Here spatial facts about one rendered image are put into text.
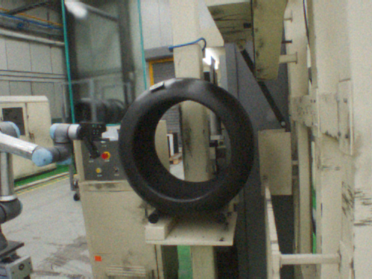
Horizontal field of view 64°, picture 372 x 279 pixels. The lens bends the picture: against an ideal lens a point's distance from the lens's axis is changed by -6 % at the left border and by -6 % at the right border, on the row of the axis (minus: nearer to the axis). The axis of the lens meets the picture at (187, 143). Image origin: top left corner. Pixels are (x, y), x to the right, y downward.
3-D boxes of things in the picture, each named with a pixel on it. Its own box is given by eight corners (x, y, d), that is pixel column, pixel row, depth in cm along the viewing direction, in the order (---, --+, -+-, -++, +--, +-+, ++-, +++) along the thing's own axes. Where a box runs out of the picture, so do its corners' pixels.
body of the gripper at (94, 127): (100, 123, 138) (76, 122, 141) (100, 142, 140) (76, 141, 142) (107, 122, 146) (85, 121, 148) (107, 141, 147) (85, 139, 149)
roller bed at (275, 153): (260, 185, 168) (257, 130, 165) (288, 183, 165) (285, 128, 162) (261, 195, 149) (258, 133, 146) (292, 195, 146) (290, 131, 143)
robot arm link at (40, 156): (-34, 121, 139) (46, 148, 129) (-16, 120, 150) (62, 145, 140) (-36, 145, 142) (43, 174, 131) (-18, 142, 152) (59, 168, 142)
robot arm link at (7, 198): (-12, 223, 158) (-18, 121, 150) (9, 214, 173) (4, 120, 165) (5, 227, 155) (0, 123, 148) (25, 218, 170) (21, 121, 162)
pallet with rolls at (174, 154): (160, 157, 905) (158, 130, 896) (187, 156, 887) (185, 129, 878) (146, 165, 788) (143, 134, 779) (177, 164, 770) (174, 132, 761)
